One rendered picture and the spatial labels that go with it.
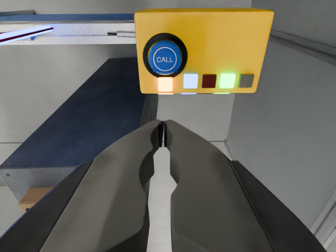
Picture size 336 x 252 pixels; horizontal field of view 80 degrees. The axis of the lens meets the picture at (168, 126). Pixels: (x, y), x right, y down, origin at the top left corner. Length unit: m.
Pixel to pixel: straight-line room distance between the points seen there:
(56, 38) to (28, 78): 1.17
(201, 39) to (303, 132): 0.61
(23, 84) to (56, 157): 1.23
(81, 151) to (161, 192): 1.60
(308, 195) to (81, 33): 0.80
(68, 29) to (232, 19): 0.36
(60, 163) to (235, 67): 0.41
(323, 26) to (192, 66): 0.58
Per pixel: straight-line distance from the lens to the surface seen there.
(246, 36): 0.28
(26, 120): 1.88
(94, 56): 1.44
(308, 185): 0.82
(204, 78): 0.27
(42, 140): 0.63
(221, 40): 0.27
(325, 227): 0.79
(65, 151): 0.55
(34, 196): 0.57
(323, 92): 0.75
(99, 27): 0.49
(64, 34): 0.53
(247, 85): 0.29
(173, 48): 0.25
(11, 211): 2.25
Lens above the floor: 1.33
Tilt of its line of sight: 58 degrees down
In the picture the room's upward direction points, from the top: 180 degrees counter-clockwise
